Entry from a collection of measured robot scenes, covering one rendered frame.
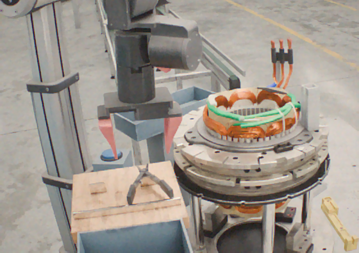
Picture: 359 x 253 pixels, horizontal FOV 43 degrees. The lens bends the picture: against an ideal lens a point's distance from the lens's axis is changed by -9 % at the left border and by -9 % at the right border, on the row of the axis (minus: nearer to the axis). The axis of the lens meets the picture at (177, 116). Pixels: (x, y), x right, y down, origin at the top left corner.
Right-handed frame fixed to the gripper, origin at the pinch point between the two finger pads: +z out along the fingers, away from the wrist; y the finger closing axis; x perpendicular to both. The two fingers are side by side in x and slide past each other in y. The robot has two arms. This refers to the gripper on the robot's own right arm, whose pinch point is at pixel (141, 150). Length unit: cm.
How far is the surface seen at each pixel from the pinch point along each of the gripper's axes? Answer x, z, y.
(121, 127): 38.1, 12.6, -1.7
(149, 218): -7.2, 8.6, -0.3
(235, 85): 139, 43, 56
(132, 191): -2.8, 5.8, -2.3
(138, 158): 176, 94, 10
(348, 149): 50, 35, 69
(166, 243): -8.9, 12.8, 2.0
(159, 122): 34.3, 10.9, 7.2
